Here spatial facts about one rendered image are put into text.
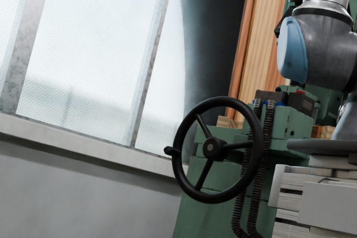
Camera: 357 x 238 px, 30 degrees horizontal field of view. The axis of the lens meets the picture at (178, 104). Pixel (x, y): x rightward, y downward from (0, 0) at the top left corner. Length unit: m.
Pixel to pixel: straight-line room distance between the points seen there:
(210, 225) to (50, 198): 1.26
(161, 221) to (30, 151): 0.85
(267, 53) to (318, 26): 2.51
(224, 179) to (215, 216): 0.11
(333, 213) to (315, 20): 0.38
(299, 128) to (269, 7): 2.04
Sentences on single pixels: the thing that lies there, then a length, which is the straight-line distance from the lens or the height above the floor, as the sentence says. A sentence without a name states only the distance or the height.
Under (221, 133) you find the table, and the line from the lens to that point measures 1.99.
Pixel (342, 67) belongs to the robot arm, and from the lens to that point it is 1.26.
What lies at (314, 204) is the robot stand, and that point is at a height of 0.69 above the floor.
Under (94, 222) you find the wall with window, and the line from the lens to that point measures 3.23.
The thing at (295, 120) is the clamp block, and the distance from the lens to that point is 1.80.
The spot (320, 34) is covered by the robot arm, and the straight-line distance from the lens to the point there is 1.25.
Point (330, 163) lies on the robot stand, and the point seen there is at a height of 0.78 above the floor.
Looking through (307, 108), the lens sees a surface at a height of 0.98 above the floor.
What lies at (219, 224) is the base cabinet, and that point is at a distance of 1.94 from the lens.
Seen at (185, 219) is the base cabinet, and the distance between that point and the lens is 2.01.
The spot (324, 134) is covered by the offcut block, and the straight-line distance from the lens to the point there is 1.83.
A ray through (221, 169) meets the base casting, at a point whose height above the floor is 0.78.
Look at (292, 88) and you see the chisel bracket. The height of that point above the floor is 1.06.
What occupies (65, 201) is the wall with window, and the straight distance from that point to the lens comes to 3.12.
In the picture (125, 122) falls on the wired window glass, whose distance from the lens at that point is 3.35.
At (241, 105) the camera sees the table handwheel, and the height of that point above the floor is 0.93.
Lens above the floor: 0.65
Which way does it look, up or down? 8 degrees up
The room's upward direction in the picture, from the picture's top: 13 degrees clockwise
